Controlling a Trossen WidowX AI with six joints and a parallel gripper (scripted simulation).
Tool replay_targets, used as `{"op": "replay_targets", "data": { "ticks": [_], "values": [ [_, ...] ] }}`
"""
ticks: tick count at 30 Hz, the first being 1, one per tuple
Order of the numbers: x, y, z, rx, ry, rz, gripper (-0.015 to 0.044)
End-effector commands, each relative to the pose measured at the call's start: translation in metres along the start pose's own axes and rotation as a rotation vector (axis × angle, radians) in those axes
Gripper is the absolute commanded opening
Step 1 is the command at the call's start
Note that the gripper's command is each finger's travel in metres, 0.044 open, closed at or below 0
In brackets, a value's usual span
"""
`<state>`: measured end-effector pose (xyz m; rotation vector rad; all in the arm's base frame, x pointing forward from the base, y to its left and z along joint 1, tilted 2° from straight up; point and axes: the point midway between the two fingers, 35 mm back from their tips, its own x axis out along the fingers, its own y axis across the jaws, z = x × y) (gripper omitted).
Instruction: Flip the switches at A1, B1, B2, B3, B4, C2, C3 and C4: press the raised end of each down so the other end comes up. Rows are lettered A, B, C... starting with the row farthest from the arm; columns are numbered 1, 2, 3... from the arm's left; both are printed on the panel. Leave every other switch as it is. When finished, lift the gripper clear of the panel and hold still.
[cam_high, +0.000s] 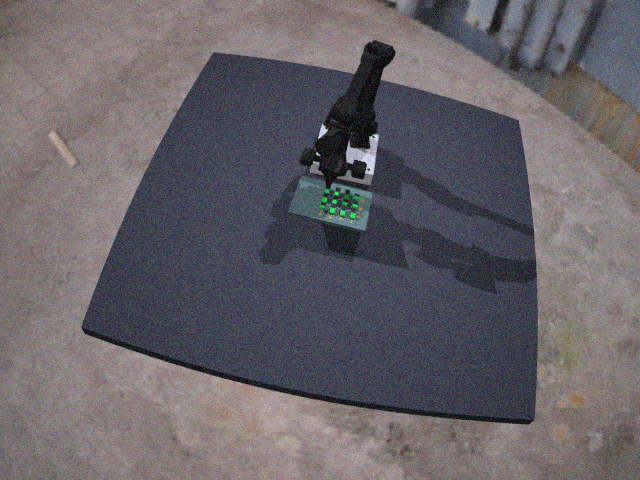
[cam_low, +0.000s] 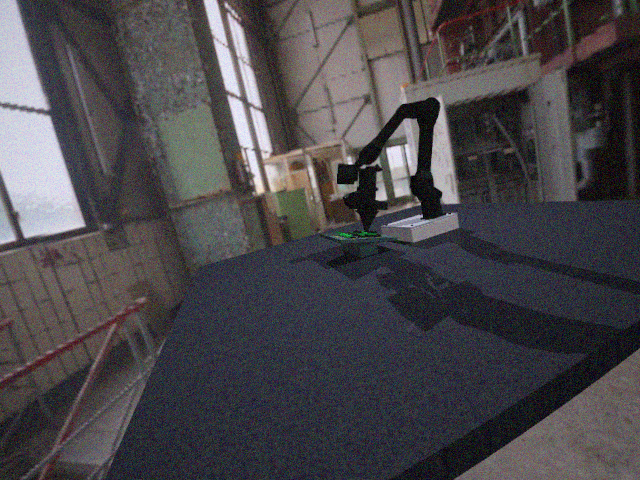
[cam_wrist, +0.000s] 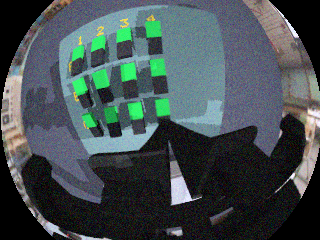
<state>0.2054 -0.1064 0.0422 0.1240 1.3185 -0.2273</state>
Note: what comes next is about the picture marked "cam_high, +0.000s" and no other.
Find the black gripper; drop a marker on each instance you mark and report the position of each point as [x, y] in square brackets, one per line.
[308, 156]

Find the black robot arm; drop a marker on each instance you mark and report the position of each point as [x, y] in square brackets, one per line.
[354, 111]

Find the light blue switch panel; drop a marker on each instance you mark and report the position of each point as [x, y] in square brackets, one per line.
[337, 205]

